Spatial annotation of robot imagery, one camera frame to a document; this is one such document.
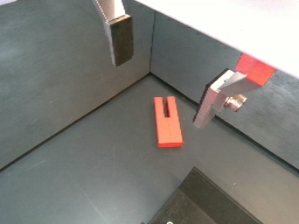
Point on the black curved holder stand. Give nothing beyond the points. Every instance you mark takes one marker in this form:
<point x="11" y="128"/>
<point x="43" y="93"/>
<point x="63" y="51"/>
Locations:
<point x="199" y="202"/>

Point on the red double-square peg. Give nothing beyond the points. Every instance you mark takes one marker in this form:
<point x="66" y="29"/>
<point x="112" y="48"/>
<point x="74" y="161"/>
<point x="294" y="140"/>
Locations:
<point x="168" y="128"/>

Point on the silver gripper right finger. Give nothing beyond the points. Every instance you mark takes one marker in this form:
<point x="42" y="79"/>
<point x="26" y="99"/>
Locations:
<point x="225" y="91"/>

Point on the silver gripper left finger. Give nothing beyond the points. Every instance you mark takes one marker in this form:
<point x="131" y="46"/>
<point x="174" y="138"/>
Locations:
<point x="119" y="29"/>

